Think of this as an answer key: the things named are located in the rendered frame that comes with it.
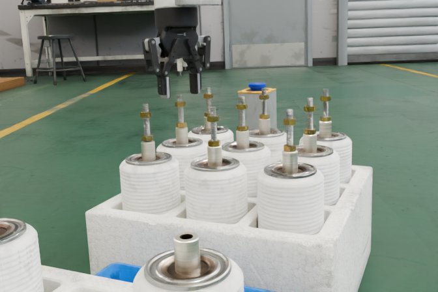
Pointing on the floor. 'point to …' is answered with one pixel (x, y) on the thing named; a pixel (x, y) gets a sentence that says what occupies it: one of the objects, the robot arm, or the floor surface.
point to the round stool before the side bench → (55, 57)
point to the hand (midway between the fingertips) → (180, 88)
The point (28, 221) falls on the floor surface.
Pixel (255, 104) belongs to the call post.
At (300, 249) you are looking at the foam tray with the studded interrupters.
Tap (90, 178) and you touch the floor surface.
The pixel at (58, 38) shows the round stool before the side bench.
